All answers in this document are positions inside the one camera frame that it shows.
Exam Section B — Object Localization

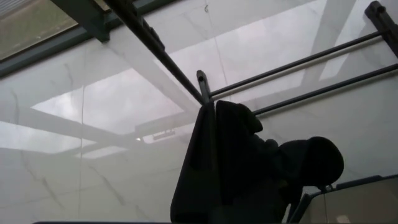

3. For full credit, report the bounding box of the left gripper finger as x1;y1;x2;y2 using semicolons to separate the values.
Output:
170;101;223;223

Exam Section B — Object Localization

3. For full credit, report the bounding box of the black garment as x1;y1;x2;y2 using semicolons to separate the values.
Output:
215;100;345;223

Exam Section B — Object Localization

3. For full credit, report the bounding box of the black clothes rack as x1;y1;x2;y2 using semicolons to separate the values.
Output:
104;0;398;116

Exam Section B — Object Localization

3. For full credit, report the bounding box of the window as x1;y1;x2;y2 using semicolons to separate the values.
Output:
0;0;178;78

